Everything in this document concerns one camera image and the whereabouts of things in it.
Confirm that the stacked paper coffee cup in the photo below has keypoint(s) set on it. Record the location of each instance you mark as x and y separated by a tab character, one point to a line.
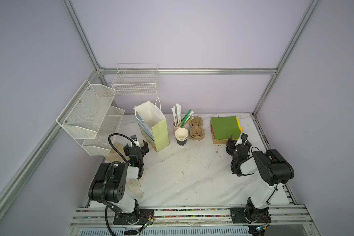
181	140

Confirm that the yellow napkin stack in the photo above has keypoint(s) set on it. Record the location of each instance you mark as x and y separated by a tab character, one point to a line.
239	130

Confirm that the black white paper coffee cup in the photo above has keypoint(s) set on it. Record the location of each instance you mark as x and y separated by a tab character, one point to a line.
181	133

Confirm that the aluminium frame rail base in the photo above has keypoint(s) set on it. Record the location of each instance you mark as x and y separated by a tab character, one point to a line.
289	220

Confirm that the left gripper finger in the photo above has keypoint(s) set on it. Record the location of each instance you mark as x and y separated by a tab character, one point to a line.
145	148
127	149

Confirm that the cardboard napkin box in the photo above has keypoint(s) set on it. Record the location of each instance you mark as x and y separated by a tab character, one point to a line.
218	140

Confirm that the white mesh two-tier shelf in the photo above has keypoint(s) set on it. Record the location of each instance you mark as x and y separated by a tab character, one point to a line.
90	117

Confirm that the green napkin stack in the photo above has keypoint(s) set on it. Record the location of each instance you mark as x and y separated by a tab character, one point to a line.
225	127

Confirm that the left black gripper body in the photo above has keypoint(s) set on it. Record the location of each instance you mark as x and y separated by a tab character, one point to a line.
135	150

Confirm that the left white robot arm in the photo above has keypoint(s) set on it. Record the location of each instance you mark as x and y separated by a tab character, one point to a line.
109	184

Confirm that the brown pulp cup carriers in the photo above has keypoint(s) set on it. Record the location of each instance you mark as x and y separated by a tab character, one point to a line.
196	131

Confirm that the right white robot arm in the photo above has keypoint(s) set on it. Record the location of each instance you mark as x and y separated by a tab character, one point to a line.
273	169

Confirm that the white wire basket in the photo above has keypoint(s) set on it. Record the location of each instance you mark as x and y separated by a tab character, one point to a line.
136	79

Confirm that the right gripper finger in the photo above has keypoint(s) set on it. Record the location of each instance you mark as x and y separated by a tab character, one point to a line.
231	143
244	137

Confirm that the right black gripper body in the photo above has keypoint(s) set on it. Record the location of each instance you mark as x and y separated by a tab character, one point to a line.
234	144

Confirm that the green paper gift bag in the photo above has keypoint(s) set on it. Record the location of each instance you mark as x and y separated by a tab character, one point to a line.
153	124

